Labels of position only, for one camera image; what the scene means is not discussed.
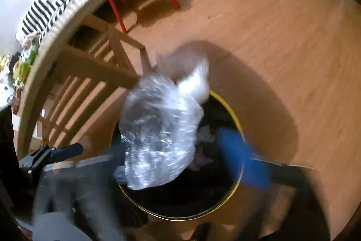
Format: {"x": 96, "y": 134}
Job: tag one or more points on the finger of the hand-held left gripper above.
{"x": 66, "y": 152}

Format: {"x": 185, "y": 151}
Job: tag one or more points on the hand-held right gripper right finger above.
{"x": 242, "y": 157}

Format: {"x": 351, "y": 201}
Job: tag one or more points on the wooden chair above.
{"x": 93, "y": 60}

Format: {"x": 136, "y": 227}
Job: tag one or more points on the clear plastic bag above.
{"x": 160, "y": 133}

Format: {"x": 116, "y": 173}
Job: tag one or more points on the black yellow-rimmed trash bin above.
{"x": 197, "y": 195}

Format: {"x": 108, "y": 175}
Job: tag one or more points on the yellow green printed packet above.
{"x": 26, "y": 59}

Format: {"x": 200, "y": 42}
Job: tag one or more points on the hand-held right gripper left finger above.
{"x": 84, "y": 181}

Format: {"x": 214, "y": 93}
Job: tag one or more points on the white crumpled tissue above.
{"x": 208, "y": 133}

